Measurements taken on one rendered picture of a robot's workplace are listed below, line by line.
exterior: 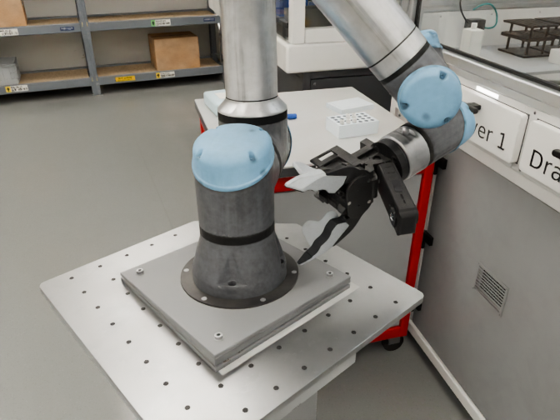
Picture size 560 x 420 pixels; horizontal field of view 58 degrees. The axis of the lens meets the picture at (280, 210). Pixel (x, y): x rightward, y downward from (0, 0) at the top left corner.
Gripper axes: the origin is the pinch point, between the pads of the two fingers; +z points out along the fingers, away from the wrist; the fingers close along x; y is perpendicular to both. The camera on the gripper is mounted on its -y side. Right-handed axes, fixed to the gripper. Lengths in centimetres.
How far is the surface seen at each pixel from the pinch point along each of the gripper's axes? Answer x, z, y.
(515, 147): -21, -61, 6
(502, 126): -19, -63, 11
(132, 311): -11.8, 22.4, 13.5
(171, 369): -10.2, 22.2, -0.5
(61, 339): -95, 45, 96
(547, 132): -14, -60, 0
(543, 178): -22, -57, -3
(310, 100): -41, -62, 82
